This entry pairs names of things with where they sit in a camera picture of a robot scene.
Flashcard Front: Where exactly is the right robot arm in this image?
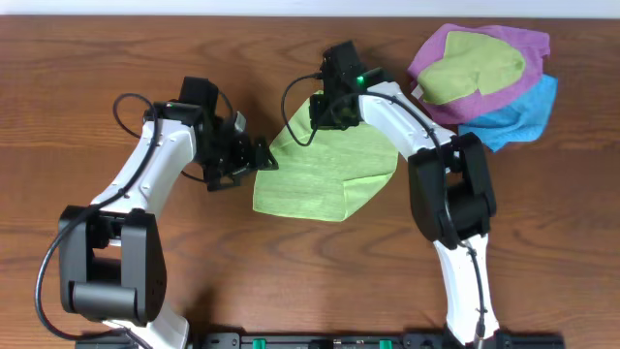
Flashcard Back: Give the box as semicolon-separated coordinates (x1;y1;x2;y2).
310;42;499;348

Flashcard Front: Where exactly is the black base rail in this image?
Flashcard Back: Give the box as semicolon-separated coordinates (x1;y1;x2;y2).
74;331;567;349

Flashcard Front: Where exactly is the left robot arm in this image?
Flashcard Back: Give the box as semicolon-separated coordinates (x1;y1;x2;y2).
52;77;278;348

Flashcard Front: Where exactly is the green cloth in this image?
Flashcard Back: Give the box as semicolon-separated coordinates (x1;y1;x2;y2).
418;31;526;105
253;101;399;222

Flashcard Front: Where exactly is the purple cloth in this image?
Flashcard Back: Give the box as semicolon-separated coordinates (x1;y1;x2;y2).
408;23;550;124

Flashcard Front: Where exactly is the green cloth on pile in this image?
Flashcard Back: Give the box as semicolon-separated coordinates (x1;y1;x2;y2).
418;31;526;105

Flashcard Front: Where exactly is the blue cloth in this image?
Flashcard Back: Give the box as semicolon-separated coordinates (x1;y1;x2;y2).
458;75;558;152

